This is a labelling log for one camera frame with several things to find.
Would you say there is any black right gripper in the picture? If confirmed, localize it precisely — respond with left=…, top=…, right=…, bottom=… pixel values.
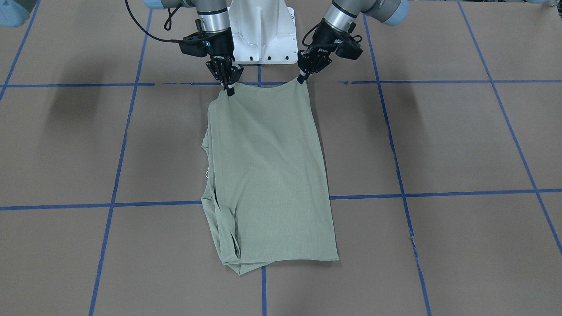
left=179, top=27, right=244, bottom=96

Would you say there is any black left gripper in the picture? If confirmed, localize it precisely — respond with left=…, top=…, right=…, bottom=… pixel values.
left=297, top=19, right=363, bottom=84

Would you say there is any olive green long-sleeve shirt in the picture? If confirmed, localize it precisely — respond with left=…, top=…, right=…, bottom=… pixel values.
left=201, top=79, right=339, bottom=275

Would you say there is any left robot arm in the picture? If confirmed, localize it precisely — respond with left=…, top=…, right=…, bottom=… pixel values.
left=297, top=0, right=409, bottom=84

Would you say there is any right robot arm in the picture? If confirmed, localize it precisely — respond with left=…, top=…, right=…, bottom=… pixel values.
left=142, top=0, right=244, bottom=97

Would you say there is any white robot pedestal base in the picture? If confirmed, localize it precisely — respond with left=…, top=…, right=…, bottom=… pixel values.
left=228, top=0, right=298, bottom=65

